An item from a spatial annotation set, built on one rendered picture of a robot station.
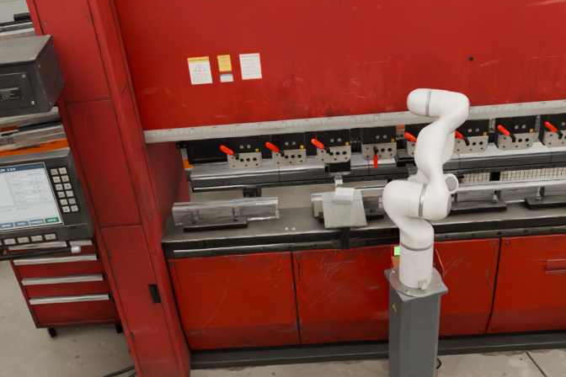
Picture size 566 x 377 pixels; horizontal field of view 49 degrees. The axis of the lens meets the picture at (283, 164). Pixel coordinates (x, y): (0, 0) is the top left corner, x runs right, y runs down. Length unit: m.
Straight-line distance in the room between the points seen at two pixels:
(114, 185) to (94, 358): 1.36
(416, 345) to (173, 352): 1.30
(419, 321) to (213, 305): 1.14
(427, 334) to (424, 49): 1.13
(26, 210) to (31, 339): 1.71
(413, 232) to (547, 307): 1.34
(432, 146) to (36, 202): 1.42
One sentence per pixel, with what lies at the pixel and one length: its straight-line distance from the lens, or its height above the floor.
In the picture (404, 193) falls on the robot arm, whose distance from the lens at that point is 2.15.
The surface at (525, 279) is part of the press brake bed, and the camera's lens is 3.26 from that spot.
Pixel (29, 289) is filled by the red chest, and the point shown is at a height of 0.41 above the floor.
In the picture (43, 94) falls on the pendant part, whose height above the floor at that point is 1.82.
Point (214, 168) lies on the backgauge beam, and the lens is 3.21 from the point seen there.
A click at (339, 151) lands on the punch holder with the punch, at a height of 1.23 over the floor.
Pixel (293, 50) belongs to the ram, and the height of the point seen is 1.72.
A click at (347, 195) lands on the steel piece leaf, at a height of 1.00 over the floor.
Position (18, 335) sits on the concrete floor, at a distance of 4.10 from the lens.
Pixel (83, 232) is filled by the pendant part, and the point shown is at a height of 1.27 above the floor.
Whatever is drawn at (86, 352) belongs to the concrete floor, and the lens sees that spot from 3.82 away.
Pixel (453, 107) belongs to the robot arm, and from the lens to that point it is 2.30.
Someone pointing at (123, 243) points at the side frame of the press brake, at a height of 0.96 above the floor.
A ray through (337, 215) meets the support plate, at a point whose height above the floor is 1.00.
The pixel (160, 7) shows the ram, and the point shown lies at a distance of 2.54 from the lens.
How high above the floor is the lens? 2.60
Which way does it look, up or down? 31 degrees down
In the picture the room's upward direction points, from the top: 5 degrees counter-clockwise
